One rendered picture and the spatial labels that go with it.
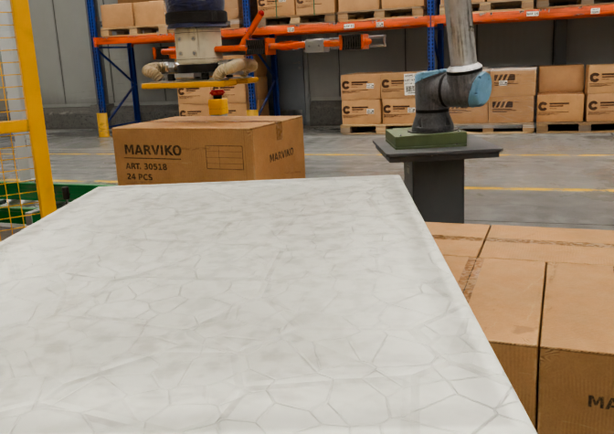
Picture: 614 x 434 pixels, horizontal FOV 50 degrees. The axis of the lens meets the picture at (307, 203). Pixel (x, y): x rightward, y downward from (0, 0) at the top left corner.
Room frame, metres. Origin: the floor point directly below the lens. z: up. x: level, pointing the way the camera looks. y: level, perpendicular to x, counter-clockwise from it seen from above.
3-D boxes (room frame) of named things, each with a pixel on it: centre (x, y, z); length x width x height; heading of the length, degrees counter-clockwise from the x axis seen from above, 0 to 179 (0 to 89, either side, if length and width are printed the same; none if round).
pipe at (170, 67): (2.51, 0.37, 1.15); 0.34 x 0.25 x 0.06; 69
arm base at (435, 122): (3.01, -0.59, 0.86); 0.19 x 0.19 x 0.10
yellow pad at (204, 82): (2.42, 0.41, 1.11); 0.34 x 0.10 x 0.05; 69
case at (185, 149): (2.50, 0.36, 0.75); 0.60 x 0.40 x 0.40; 65
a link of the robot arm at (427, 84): (3.00, -0.60, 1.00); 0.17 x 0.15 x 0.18; 46
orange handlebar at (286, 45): (2.55, 0.15, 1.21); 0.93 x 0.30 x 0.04; 69
